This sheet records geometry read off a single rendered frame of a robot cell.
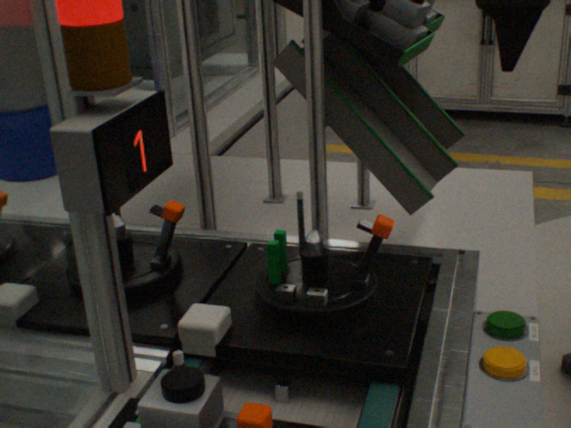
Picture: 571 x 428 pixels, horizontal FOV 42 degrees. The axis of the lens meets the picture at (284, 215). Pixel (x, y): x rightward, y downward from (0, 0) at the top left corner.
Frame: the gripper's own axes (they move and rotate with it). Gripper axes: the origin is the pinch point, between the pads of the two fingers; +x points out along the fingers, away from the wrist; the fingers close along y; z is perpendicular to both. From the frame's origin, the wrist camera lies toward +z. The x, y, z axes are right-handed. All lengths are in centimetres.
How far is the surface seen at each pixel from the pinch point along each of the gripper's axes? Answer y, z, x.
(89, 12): 26.2, 30.4, -6.4
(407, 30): -20.9, 12.8, 3.1
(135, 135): 24.3, 29.0, 3.7
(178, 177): -56, 65, 40
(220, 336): 16.2, 26.7, 28.1
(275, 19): -160, 74, 24
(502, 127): -382, 1, 125
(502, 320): 6.8, -1.4, 28.3
